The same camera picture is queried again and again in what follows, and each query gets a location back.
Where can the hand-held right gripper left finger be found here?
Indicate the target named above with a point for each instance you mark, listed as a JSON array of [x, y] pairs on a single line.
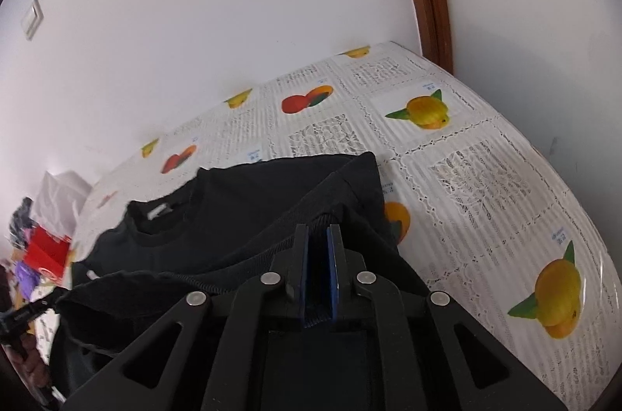
[[252, 318]]

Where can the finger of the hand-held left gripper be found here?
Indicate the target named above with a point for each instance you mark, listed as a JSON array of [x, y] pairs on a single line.
[[41, 306]]

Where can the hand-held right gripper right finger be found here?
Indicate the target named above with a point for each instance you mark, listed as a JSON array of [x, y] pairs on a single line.
[[369, 318]]

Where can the black sweatshirt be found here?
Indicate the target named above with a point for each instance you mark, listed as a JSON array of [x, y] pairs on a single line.
[[233, 212]]

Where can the person's left hand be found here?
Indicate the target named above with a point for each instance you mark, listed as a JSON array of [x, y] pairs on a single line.
[[29, 365]]

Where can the purple item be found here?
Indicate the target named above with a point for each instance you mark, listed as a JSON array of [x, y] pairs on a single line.
[[26, 276]]

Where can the red paper bag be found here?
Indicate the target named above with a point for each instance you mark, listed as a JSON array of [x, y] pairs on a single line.
[[47, 253]]

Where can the grey plaid cloth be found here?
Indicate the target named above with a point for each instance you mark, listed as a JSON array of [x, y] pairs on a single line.
[[20, 221]]

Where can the white plastic bag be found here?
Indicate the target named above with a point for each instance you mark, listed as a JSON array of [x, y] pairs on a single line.
[[60, 197]]

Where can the fruit printed tablecloth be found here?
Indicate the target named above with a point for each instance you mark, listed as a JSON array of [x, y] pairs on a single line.
[[486, 197]]

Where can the white light switch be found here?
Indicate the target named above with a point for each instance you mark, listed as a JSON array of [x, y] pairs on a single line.
[[32, 18]]

